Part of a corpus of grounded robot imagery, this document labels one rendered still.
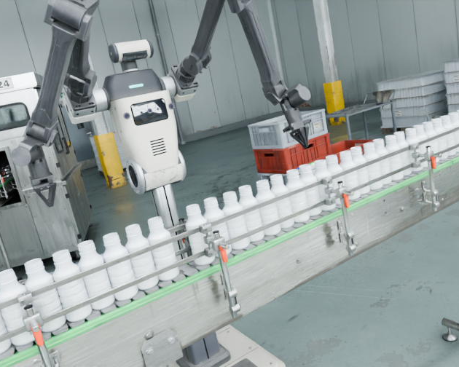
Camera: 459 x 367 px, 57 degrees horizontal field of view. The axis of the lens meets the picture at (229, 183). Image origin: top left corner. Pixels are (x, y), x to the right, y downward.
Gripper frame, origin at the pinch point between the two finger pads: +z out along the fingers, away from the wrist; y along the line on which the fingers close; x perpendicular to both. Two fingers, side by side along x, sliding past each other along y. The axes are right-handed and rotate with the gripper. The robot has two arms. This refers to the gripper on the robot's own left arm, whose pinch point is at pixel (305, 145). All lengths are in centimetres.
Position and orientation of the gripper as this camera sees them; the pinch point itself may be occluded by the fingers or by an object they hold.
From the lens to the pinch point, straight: 162.1
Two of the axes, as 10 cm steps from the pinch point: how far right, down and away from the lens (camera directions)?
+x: -4.2, 2.6, 8.7
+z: 3.8, 9.2, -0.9
